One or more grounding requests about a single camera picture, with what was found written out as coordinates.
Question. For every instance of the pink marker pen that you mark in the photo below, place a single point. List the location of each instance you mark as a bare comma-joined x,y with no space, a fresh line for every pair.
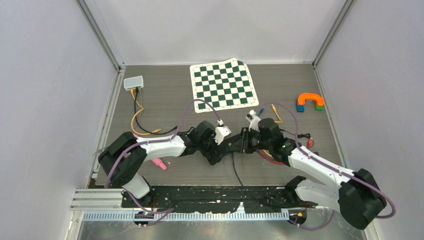
159,163

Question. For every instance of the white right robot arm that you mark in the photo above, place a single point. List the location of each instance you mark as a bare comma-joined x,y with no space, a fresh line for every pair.
353,194

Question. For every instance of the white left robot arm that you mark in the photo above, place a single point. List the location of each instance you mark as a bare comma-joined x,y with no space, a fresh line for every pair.
122,159

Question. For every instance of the black network switch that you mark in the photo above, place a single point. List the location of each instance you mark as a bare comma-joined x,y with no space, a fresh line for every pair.
229,147

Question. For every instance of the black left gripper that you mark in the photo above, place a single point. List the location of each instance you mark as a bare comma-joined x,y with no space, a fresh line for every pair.
211,155

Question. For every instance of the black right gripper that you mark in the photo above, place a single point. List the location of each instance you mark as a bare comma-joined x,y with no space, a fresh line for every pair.
246,133

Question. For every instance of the orange arch toy block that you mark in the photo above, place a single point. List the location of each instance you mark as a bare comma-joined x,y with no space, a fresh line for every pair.
303,97

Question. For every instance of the green white chessboard mat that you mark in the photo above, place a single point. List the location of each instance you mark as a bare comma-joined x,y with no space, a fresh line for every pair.
224,85

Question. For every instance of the small white grey hub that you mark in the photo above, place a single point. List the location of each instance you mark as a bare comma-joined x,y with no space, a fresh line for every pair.
133,82

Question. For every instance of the green toy block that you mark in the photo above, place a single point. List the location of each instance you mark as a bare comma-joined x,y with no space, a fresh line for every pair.
319,107

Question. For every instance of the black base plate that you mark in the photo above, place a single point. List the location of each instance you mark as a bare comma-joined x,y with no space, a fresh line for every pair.
220,199

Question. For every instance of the blue toy block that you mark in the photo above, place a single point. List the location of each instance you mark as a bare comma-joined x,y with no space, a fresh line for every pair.
300,107

